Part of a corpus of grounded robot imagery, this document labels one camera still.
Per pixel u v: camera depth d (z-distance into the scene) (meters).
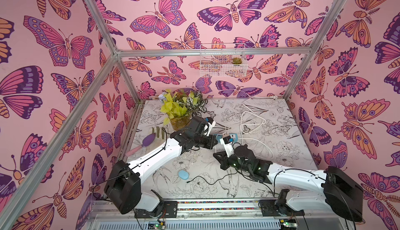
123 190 0.41
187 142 0.58
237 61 0.92
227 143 0.69
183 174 0.84
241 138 0.98
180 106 0.91
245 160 0.59
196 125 0.61
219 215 0.73
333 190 0.41
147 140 0.99
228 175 0.85
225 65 1.05
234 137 0.97
